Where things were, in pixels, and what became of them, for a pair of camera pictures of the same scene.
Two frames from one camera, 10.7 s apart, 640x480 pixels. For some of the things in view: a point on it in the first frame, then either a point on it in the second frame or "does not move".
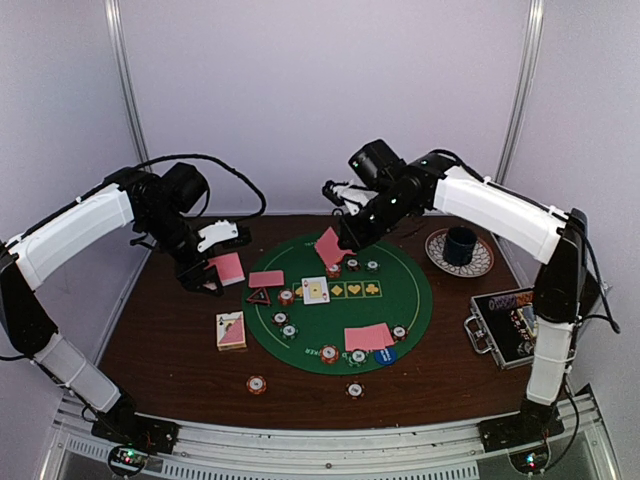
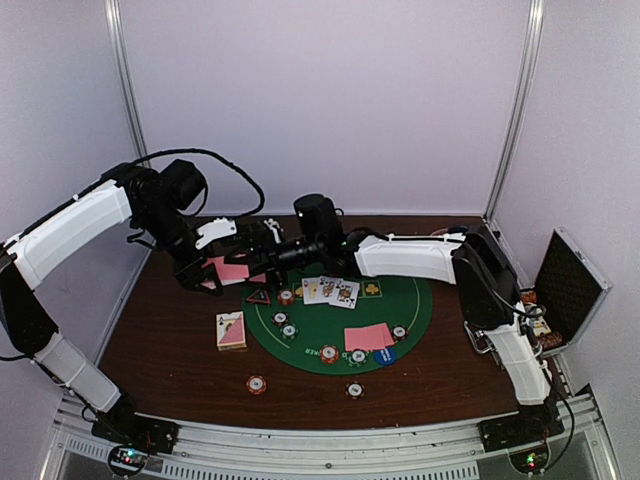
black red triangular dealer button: x=260 y=296 does not move
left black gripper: x=190 y=280 does not move
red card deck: x=229 y=267 does not move
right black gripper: x=358 y=239 → x=262 y=245
